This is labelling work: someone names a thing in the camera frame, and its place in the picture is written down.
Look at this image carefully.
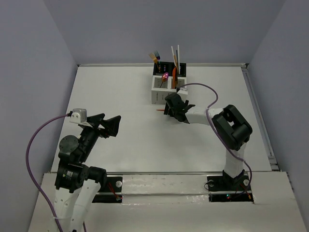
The gold metal spoon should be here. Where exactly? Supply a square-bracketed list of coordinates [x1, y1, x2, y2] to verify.
[160, 72, 169, 88]

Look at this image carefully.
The iridescent rainbow metal fork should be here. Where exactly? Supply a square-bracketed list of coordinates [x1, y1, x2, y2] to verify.
[154, 50, 161, 70]

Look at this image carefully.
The yellow black handled knife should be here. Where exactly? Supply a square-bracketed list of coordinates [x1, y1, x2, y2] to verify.
[174, 70, 178, 86]

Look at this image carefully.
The orange red chopstick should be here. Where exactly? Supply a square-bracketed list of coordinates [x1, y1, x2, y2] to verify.
[176, 50, 179, 72]

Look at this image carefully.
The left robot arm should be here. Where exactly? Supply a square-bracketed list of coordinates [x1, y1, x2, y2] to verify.
[48, 108, 122, 232]

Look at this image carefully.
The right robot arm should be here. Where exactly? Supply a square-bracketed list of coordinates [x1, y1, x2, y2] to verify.
[164, 93, 253, 193]

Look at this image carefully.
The white utensil caddy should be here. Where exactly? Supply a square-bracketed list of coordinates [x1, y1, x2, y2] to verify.
[151, 75, 187, 105]

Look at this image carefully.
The black utensil caddy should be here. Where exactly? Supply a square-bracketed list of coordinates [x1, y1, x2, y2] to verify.
[153, 62, 186, 77]

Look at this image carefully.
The amber plastic fork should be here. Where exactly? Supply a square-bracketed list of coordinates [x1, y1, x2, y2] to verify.
[149, 53, 160, 71]

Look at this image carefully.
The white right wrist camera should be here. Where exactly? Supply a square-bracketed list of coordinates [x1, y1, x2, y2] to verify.
[176, 87, 188, 96]

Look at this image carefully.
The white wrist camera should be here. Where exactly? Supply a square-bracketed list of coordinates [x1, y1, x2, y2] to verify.
[70, 108, 87, 124]
[176, 87, 188, 96]

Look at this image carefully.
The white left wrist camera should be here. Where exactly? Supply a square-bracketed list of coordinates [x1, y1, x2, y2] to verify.
[70, 108, 87, 124]

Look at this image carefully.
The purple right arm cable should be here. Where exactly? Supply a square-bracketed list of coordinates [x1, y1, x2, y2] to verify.
[177, 83, 253, 196]

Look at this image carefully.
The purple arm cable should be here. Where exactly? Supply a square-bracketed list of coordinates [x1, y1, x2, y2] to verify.
[177, 83, 253, 196]
[25, 113, 86, 232]

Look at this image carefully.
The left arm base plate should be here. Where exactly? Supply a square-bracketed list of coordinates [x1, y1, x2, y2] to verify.
[92, 175, 123, 203]

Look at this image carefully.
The aluminium table rail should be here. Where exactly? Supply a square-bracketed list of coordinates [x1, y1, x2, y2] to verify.
[241, 64, 281, 172]

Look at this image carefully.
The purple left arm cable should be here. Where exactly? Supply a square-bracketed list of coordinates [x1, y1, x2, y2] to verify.
[25, 113, 86, 232]

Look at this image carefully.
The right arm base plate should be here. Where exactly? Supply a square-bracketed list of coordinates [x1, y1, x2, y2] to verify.
[204, 175, 254, 203]

